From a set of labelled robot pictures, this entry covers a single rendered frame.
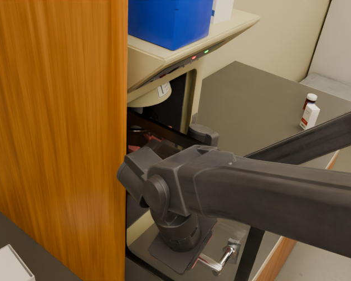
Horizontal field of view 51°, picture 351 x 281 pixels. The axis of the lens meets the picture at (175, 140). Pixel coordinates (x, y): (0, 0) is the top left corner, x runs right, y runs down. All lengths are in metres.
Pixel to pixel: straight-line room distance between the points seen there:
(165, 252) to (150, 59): 0.29
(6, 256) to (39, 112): 0.41
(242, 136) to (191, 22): 0.90
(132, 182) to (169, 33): 0.22
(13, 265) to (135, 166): 0.52
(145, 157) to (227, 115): 1.06
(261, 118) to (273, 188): 1.27
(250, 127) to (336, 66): 2.37
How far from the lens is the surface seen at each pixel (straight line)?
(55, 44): 0.57
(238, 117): 1.54
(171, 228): 0.47
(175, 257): 0.56
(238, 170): 0.35
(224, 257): 0.66
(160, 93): 0.81
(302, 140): 0.72
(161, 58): 0.54
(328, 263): 2.39
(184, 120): 0.97
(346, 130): 0.70
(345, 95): 3.52
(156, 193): 0.41
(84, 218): 0.75
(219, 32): 0.67
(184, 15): 0.56
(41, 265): 0.98
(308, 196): 0.29
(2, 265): 0.95
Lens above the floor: 1.72
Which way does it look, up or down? 35 degrees down
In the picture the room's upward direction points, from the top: 6 degrees clockwise
